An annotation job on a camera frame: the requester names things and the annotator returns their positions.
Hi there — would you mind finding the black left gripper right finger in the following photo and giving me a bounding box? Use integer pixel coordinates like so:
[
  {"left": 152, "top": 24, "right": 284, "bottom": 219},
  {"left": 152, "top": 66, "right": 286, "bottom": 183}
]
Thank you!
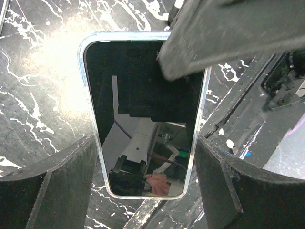
[{"left": 195, "top": 136, "right": 305, "bottom": 229}]

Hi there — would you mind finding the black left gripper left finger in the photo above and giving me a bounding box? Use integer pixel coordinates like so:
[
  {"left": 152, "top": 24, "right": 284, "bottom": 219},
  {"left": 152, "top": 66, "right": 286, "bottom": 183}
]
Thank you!
[{"left": 0, "top": 134, "right": 97, "bottom": 229}]

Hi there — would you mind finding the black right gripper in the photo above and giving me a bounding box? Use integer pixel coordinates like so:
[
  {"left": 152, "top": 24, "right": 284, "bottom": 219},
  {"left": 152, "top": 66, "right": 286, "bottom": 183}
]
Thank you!
[{"left": 158, "top": 0, "right": 305, "bottom": 111}]

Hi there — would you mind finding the dark phone blue case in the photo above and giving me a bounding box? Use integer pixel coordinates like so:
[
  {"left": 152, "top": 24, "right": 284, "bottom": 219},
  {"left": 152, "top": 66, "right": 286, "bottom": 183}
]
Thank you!
[{"left": 78, "top": 31, "right": 209, "bottom": 200}]

